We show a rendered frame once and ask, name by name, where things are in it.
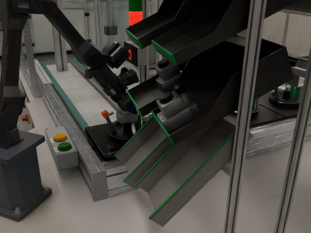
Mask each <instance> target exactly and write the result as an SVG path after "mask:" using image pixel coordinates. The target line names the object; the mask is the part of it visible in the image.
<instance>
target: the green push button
mask: <svg viewBox="0 0 311 233"><path fill-rule="evenodd" d="M58 148H59V149H60V150H68V149H70V148H71V144H70V143H69V142H62V143H60V144H59V145H58Z"/></svg>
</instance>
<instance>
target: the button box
mask: <svg viewBox="0 0 311 233"><path fill-rule="evenodd" d="M45 134H46V141H47V144H48V147H49V149H50V152H51V154H52V157H53V159H54V162H55V164H56V166H57V169H58V170H64V169H68V168H72V167H76V166H79V156H78V150H77V148H76V147H75V145H74V143H73V141H72V140H71V138H70V136H69V134H68V132H67V131H66V129H65V127H64V126H59V127H53V128H48V129H45ZM56 134H65V135H66V139H65V140H63V141H55V139H54V136H55V135H56ZM62 142H69V143H70V144H71V148H70V149H68V150H60V149H59V148H58V145H59V144H60V143H62Z"/></svg>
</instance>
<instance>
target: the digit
mask: <svg viewBox="0 0 311 233"><path fill-rule="evenodd" d="M127 51H128V52H129V54H130V57H129V58H128V61H130V62H132V47H131V46H129V45H127Z"/></svg>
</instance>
